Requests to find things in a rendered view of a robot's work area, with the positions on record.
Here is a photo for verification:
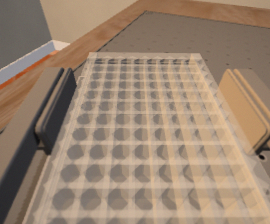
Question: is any clear well plate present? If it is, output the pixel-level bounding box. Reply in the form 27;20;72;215
25;52;270;224

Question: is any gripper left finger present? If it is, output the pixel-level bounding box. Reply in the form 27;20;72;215
0;67;77;224

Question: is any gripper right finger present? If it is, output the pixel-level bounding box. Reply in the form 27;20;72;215
218;69;270;155

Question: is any grey rectangular base plate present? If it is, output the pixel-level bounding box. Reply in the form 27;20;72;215
4;11;270;224

